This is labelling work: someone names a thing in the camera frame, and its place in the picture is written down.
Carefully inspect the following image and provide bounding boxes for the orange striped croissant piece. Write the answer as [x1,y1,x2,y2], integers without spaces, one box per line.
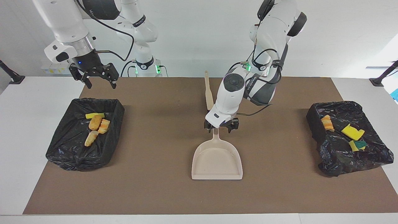
[321,115,335,132]

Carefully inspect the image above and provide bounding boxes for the brown table mat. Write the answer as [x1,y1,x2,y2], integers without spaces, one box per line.
[23,77,398,215]

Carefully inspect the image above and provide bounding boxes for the small yellow sponge piece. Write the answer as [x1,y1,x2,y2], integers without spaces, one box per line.
[349,140,368,152]

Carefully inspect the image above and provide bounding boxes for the black bag lined bin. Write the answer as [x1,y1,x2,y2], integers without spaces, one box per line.
[46,98,125,172]
[306,100,394,177]

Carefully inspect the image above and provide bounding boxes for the beige plastic dustpan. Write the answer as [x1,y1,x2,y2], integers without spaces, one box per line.
[191,128,243,180]

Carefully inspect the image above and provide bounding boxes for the white cardboard boxes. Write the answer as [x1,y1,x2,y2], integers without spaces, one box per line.
[41,64,71,75]

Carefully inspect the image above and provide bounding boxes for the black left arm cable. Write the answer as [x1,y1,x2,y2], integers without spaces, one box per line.
[238,47,283,116]

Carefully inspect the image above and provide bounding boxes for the black base cable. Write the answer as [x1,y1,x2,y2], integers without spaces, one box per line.
[229,61,249,72]
[121,60,137,77]

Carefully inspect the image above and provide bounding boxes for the black clamp stand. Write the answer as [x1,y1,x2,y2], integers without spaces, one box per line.
[0,60,25,84]
[369,61,398,87]

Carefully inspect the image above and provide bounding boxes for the beige hand brush black bristles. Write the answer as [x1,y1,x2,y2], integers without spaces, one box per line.
[204,71,215,111]

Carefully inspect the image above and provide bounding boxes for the brown bread bun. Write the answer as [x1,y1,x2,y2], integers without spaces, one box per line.
[89,115,103,131]

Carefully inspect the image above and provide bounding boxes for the notched yellow sponge piece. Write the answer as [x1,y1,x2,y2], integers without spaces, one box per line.
[341,124,365,141]

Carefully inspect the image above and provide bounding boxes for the pale flaky pastry piece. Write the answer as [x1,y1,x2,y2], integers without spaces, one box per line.
[84,131,99,147]
[98,119,111,134]

